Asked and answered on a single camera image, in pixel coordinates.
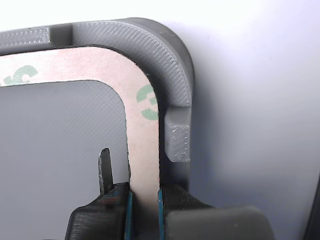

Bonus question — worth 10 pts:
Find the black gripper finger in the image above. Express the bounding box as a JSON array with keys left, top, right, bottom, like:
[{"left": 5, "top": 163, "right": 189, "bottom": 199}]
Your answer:
[
  {"left": 156, "top": 183, "right": 276, "bottom": 240},
  {"left": 64, "top": 147, "right": 137, "bottom": 240}
]

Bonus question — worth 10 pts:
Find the beige rectangular adhesive frame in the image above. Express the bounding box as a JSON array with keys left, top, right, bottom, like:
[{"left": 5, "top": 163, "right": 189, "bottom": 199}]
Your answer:
[{"left": 0, "top": 45, "right": 161, "bottom": 240}]

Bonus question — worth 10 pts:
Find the dark gray textured tray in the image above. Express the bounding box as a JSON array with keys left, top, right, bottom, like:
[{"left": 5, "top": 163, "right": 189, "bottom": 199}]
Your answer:
[{"left": 301, "top": 184, "right": 320, "bottom": 240}]

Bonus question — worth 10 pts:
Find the gray 3D-printed frame holder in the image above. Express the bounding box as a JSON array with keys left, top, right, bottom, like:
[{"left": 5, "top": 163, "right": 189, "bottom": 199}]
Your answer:
[{"left": 0, "top": 16, "right": 195, "bottom": 240}]

